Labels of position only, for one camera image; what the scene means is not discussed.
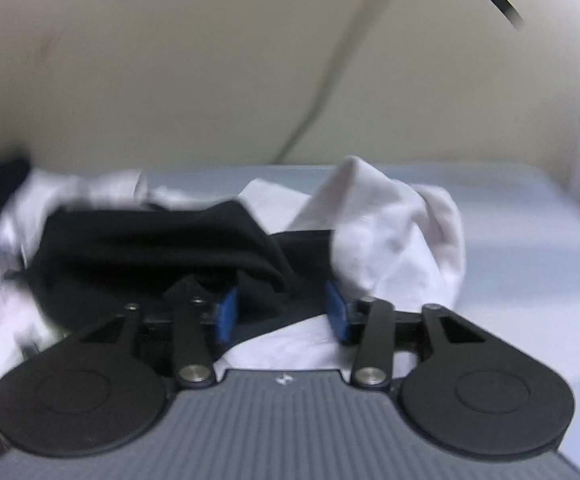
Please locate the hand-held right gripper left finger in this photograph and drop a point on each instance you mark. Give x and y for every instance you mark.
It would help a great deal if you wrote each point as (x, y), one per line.
(227, 316)

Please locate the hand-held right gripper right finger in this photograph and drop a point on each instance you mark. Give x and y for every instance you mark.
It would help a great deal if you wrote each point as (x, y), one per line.
(337, 316)

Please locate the black garment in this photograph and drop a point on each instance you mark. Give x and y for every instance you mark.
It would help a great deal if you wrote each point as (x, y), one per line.
(160, 250)

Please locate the crumpled white cloth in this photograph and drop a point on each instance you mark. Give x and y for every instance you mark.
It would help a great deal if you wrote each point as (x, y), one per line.
(75, 187)

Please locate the light blue bedsheet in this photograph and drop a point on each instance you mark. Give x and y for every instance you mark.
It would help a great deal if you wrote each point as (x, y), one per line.
(529, 260)

